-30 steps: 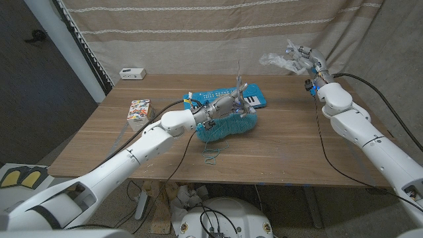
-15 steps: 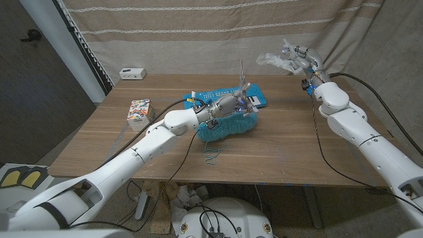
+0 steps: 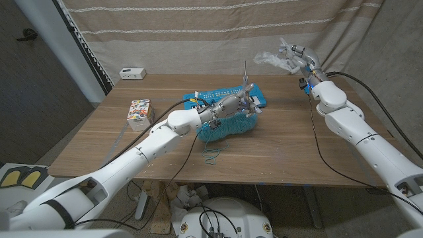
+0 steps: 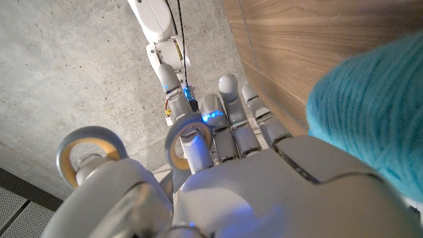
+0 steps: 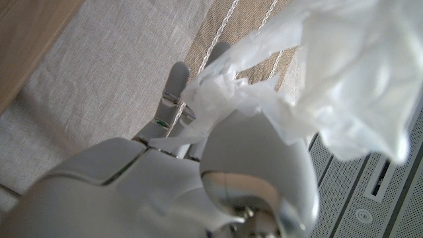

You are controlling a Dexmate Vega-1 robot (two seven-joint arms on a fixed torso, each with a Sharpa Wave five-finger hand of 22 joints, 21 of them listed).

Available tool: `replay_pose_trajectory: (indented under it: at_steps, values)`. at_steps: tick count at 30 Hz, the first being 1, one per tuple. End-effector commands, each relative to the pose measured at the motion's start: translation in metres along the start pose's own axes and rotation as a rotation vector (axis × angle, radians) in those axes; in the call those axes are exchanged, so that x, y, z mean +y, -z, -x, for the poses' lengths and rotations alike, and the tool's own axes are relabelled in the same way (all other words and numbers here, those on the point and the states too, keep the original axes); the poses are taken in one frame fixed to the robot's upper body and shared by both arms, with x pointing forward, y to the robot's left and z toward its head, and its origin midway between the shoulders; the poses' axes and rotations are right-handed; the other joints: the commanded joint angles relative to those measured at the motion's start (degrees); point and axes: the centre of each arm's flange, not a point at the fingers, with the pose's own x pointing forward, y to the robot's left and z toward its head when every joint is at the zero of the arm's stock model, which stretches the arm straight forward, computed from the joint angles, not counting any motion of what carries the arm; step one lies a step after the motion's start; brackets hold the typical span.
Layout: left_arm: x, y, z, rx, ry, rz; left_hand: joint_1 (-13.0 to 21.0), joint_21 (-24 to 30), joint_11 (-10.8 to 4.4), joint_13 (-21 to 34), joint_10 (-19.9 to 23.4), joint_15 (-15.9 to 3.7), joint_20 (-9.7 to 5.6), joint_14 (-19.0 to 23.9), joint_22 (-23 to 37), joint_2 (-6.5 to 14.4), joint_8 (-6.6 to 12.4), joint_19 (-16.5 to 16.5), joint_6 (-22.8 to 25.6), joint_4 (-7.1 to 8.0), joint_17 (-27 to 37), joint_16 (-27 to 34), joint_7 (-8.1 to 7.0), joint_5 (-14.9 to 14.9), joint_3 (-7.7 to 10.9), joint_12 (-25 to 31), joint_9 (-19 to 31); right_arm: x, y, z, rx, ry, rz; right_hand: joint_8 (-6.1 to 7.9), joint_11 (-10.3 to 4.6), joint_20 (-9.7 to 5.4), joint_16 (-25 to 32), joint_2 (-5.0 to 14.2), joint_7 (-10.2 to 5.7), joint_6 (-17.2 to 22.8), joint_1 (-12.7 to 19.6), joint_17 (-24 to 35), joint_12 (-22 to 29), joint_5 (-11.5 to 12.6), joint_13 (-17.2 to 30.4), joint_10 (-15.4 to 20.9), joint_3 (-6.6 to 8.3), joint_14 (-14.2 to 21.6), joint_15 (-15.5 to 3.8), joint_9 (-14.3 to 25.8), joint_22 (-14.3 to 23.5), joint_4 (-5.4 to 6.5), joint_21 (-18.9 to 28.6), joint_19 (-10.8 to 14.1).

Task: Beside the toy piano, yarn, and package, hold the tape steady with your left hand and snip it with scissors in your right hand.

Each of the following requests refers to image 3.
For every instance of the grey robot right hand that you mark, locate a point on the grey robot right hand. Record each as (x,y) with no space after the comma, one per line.
(309,61)

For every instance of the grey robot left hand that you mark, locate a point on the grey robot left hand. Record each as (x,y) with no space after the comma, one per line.
(228,105)

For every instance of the clear plastic tape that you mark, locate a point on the clear plastic tape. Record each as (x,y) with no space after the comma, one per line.
(269,59)

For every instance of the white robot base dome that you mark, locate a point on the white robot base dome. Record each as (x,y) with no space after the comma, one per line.
(231,218)

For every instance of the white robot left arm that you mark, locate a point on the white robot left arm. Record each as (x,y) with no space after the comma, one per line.
(125,172)

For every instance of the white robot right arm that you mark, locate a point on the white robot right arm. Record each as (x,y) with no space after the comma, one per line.
(367,139)

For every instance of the blue toy piano keyboard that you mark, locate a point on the blue toy piano keyboard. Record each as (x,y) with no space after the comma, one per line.
(218,94)

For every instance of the teal yarn skein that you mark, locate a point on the teal yarn skein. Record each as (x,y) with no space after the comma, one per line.
(236,124)

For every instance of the colourful printed package box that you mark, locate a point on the colourful printed package box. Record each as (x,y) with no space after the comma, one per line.
(140,112)

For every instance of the beige striped curtain backdrop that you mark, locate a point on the beige striped curtain backdrop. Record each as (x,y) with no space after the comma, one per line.
(181,39)

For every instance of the white power strip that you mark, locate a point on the white power strip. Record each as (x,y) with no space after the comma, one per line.
(132,73)

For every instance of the crumpled white paper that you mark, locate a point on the crumpled white paper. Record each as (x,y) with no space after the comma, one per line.
(185,201)

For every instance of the black base connector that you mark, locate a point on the black base connector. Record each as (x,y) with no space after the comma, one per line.
(216,235)

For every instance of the grey table leg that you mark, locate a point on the grey table leg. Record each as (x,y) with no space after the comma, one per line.
(142,206)
(312,206)

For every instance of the dark perforated panel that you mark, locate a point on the dark perforated panel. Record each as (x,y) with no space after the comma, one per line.
(84,46)

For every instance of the dark wooden door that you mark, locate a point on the dark wooden door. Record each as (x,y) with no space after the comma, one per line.
(33,99)

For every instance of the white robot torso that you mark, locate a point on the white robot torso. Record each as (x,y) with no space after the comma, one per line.
(66,234)

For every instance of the white floor platform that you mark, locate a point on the white floor platform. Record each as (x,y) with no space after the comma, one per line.
(10,195)

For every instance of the white sneaker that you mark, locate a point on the white sneaker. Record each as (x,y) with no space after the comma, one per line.
(15,208)

